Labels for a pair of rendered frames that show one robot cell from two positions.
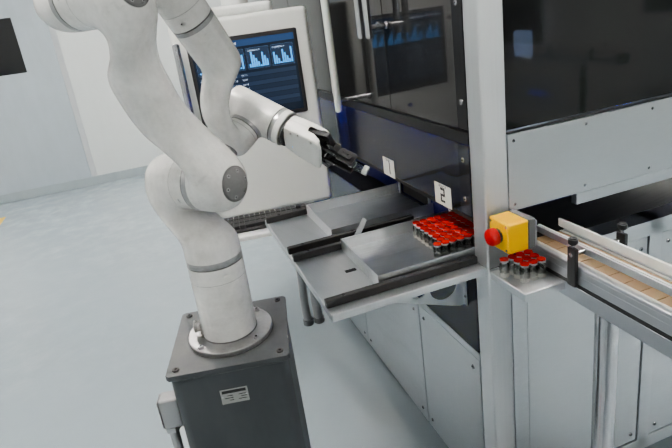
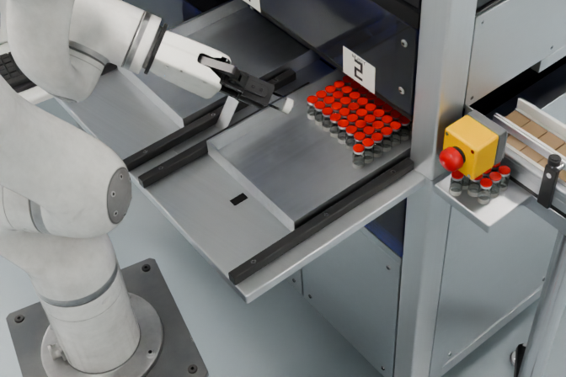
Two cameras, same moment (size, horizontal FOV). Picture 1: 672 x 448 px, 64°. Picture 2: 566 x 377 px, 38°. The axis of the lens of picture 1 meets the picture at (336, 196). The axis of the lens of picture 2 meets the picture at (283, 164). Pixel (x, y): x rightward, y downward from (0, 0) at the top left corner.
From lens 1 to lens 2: 57 cm
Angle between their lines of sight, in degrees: 30
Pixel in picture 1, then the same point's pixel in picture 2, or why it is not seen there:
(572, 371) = (500, 246)
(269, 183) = not seen: outside the picture
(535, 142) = (507, 15)
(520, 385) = (447, 282)
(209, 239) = (77, 264)
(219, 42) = not seen: outside the picture
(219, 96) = (54, 41)
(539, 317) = not seen: hidden behind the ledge
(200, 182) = (76, 219)
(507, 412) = (430, 312)
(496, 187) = (454, 86)
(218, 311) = (98, 342)
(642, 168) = not seen: outside the picture
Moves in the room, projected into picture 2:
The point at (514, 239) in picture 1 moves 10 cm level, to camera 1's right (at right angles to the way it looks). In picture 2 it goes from (481, 162) to (534, 145)
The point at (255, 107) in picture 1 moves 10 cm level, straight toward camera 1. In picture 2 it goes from (97, 23) to (124, 64)
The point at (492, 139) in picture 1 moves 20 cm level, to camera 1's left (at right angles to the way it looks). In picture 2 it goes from (458, 29) to (337, 64)
